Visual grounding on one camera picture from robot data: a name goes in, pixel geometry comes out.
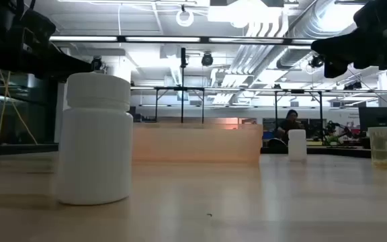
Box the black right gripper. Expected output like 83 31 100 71
310 19 387 79

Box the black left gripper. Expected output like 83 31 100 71
0 32 93 83

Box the large white pill bottle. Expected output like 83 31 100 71
56 72 134 206

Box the small white pill bottle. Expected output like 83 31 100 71
288 129 308 161

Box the clear yellowish plastic cup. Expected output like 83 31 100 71
368 126 387 169

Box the translucent orange plastic basket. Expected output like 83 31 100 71
132 122 264 165

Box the black ceiling spotlight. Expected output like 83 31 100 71
343 80 363 91

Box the person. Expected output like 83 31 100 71
275 109 304 145

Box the black office chair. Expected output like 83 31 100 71
268 137 289 149

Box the black bar with light strips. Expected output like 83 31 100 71
48 35 315 46

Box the black round rig camera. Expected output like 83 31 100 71
309 54 325 69
201 52 214 67
91 56 105 71

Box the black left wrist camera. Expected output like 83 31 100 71
20 9 57 46

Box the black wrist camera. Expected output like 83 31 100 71
353 0 387 30
20 9 57 46

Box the black metal frame stand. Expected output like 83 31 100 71
273 88 325 144
154 86 206 124

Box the yellow cable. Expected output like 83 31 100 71
0 69 38 145

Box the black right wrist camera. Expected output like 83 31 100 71
353 0 387 30

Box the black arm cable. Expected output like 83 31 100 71
15 0 36 16

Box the black camera pole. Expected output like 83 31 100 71
179 46 189 124

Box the white coiled cable ring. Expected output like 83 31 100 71
175 8 195 28

